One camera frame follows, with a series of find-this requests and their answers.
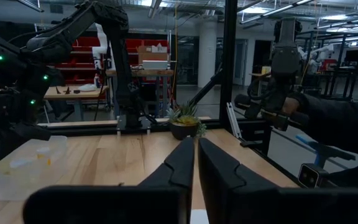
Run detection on black background workstation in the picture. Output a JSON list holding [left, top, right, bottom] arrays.
[[296, 29, 358, 102]]

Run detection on cardboard box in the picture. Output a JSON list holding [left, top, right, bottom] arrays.
[[137, 45, 170, 65]]

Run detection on small amber bottle white cap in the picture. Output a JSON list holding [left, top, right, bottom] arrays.
[[35, 146, 53, 166]]

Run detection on person's hand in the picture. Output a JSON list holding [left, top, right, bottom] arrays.
[[281, 96, 301, 116]]

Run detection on potted green succulent plant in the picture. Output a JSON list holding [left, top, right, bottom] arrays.
[[165, 101, 208, 141]]

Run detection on silver aluminium bracket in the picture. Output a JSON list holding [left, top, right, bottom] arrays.
[[226, 101, 244, 139]]

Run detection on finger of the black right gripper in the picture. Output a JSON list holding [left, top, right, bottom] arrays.
[[0, 123, 52, 162]]

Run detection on clear plastic bin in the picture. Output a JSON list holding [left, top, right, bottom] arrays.
[[0, 135, 68, 175]]

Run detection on black aluminium rig frame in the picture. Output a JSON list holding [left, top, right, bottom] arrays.
[[37, 0, 304, 187]]

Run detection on red bin shelf rack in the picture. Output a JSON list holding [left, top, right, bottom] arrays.
[[54, 36, 171, 86]]

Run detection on small silver-faced camera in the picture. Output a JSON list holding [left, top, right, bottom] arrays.
[[297, 163, 323, 189]]

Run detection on white pillar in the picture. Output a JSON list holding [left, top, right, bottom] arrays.
[[197, 18, 219, 89]]

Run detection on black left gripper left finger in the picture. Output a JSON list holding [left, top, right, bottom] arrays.
[[23, 137, 196, 224]]

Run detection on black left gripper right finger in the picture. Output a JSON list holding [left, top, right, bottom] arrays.
[[198, 138, 358, 224]]

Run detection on wooden work table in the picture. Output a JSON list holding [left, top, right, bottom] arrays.
[[44, 84, 110, 122], [106, 68, 175, 116]]

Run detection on white box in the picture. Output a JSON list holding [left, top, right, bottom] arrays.
[[141, 60, 169, 71]]

